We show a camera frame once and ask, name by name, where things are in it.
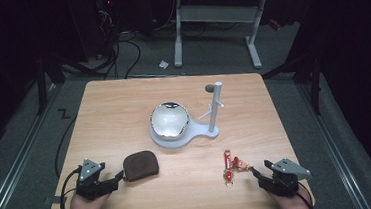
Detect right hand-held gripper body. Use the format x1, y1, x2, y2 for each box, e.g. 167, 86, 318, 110
257, 155, 315, 201

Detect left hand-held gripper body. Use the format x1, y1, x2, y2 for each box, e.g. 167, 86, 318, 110
72, 155, 121, 203

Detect brown leather wallet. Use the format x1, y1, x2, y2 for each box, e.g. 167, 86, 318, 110
121, 149, 161, 184

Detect red figure keychain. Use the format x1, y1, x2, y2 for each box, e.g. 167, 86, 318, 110
221, 146, 255, 190

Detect shiny silver bowl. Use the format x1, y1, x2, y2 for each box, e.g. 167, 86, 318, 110
148, 99, 192, 143

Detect white stand with pegs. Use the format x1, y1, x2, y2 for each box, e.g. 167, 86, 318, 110
145, 81, 229, 151

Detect person's right hand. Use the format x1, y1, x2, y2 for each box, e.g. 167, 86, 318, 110
270, 188, 315, 209

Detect grey tape strip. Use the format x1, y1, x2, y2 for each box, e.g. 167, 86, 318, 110
41, 195, 62, 206

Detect black stand leg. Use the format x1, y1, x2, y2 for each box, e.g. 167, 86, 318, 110
259, 52, 326, 119
32, 53, 70, 116

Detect black computer tower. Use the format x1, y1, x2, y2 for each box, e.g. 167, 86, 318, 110
69, 0, 121, 62

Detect white-framed desk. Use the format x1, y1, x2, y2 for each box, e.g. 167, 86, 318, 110
168, 0, 315, 76

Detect left hand-held gripper black cable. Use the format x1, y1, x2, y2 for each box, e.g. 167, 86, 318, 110
56, 165, 86, 209

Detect hand-held gripper black cable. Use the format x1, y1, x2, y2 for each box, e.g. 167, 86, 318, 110
56, 165, 86, 209
296, 181, 316, 209

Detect right hand-held gripper black cable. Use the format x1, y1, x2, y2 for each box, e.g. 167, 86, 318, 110
296, 181, 316, 209

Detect thin black cable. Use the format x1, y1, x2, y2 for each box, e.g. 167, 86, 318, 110
50, 113, 84, 180

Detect metal floor rail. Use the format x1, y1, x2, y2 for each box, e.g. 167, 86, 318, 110
296, 80, 371, 209
0, 83, 69, 209

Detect black floor cables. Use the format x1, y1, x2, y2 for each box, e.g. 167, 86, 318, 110
57, 29, 144, 85

